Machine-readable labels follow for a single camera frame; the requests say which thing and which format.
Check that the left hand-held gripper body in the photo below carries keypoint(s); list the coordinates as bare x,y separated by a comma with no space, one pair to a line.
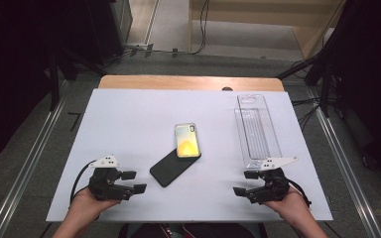
104,185

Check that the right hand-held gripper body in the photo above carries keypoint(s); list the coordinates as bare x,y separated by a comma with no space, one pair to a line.
271,186

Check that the black phone case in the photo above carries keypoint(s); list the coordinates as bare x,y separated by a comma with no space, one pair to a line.
168,170

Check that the clear plastic tray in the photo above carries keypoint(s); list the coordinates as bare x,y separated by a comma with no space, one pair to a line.
258,132

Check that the iridescent phone case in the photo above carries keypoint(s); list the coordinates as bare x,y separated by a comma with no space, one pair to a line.
187,140

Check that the person's left hand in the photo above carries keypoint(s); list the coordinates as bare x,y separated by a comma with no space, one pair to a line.
87,205

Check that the person's right hand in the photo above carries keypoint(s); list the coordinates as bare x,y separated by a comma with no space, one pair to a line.
289,206

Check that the white board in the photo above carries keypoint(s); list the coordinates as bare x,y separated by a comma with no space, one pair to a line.
129,125

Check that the person's dark clothing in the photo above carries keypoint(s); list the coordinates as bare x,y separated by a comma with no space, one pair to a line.
195,231

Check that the dark table grommet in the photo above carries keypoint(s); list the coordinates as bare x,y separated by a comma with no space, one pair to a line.
227,88

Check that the black metal stand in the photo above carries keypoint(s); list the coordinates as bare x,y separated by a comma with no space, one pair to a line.
54,82
320,66

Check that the black cabinet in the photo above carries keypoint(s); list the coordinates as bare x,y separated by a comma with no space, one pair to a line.
110,29

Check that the light wooden shelf unit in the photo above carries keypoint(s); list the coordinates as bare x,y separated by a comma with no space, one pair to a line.
261,23

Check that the metal floor rail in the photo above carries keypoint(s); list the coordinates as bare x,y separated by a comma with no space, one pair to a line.
347,172
26,165

